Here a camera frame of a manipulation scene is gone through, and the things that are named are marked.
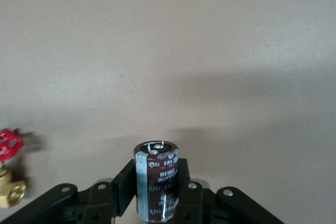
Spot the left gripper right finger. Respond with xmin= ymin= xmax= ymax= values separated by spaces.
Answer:
xmin=167 ymin=158 xmax=286 ymax=224

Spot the short brown capacitor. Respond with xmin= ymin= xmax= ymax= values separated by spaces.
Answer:
xmin=133 ymin=141 xmax=181 ymax=222

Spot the brown table mat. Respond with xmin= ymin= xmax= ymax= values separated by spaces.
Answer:
xmin=0 ymin=0 xmax=336 ymax=217

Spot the brass valve red handwheel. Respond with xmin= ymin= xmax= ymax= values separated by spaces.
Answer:
xmin=0 ymin=129 xmax=28 ymax=209

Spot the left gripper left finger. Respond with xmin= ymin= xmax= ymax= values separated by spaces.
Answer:
xmin=0 ymin=157 xmax=137 ymax=224

